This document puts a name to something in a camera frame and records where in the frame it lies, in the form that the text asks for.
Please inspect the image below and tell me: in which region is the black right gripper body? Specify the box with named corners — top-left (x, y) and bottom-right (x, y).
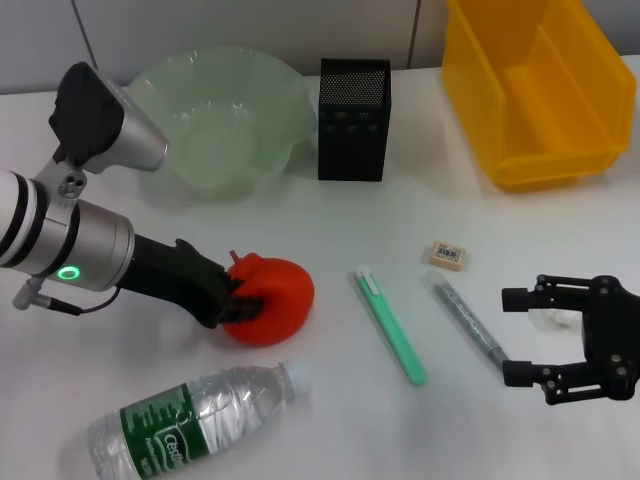
top-left (579, 273), bottom-right (640, 404)

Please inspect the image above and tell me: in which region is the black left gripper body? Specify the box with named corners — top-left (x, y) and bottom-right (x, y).
top-left (119, 233), bottom-right (237, 329)

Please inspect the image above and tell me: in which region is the red tomato toy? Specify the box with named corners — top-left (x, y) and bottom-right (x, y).
top-left (219, 249), bottom-right (316, 347)

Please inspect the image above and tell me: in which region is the white paper ball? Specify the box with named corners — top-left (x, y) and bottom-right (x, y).
top-left (537, 307), bottom-right (584, 331)

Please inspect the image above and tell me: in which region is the clear green-label water bottle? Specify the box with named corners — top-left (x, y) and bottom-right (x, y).
top-left (88, 357), bottom-right (315, 480)

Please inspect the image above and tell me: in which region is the mint green pen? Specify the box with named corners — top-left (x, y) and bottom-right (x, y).
top-left (353, 266), bottom-right (428, 387)

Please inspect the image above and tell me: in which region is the grey marker pen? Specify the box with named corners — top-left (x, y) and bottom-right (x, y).
top-left (422, 271), bottom-right (512, 375)

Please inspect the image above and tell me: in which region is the beige eraser with barcode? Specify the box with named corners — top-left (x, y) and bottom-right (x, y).
top-left (428, 240), bottom-right (471, 272)

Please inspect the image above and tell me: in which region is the green glass fruit plate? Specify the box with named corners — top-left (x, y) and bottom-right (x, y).
top-left (124, 45), bottom-right (319, 201)

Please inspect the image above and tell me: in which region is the black mesh pen holder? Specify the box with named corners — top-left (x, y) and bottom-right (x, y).
top-left (317, 57), bottom-right (393, 182)

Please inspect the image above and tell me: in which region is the yellow plastic bin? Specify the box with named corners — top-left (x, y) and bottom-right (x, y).
top-left (440, 0), bottom-right (638, 194)

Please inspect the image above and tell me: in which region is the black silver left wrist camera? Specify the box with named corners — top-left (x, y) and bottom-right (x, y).
top-left (34, 62), bottom-right (170, 201)

